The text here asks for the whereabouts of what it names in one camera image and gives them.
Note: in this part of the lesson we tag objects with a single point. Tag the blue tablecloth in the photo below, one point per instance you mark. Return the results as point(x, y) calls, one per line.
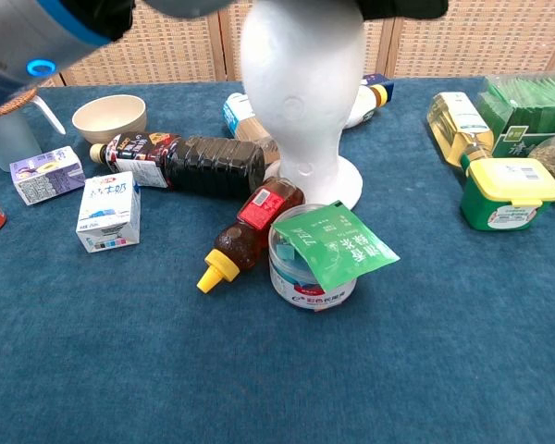
point(259, 370)

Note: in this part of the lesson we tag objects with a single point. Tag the honey bottle with yellow cap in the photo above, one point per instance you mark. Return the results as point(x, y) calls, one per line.
point(245, 236)

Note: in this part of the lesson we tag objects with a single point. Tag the clear round clip container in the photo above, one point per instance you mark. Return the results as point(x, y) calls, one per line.
point(305, 296)

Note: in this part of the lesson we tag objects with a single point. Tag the clear box of green packets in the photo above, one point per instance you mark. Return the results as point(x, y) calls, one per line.
point(527, 111)

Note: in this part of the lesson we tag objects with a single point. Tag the green tea packet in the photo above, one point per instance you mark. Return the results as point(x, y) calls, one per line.
point(342, 245)

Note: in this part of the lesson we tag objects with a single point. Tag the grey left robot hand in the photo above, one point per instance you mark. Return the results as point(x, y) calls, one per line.
point(199, 5)

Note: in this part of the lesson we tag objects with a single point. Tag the dark soy sauce bottle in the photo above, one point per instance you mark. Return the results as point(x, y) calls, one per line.
point(203, 162)

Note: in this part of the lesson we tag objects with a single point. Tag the beige bowl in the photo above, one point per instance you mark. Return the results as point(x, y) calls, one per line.
point(108, 120)

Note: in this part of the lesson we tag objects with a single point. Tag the green tub with yellow lid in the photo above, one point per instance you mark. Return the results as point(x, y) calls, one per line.
point(504, 194)

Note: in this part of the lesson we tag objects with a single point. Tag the white milk carton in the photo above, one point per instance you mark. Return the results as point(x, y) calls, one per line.
point(106, 213)

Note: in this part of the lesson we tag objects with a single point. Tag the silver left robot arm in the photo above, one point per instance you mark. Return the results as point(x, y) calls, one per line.
point(9, 46)

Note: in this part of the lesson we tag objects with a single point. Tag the black baseball cap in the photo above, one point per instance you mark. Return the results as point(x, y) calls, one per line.
point(402, 8)

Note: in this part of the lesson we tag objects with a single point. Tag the dark blue box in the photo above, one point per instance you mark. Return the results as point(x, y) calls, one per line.
point(381, 82)

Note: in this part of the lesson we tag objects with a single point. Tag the woven folding screen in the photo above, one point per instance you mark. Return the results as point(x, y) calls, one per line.
point(166, 51)

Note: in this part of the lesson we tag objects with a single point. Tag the purple milk carton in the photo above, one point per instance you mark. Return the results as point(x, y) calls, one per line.
point(46, 178)

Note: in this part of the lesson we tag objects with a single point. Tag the white foam mannequin head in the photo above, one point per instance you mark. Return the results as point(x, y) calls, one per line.
point(305, 92)

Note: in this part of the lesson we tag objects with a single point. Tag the round woven rattan lid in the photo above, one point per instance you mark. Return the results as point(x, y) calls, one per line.
point(14, 105)

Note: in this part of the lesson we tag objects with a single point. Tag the yellow cooking oil bottle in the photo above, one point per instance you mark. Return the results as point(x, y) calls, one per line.
point(458, 125)

